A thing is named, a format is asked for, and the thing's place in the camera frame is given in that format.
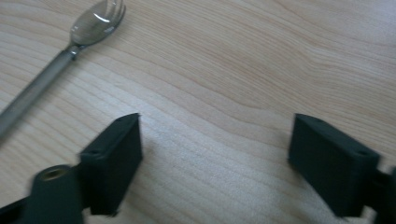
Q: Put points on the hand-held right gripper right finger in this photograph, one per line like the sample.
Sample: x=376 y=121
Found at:
x=333 y=168

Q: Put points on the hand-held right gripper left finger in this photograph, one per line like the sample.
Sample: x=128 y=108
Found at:
x=110 y=165

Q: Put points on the metal spork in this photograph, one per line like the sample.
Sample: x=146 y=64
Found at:
x=90 y=26

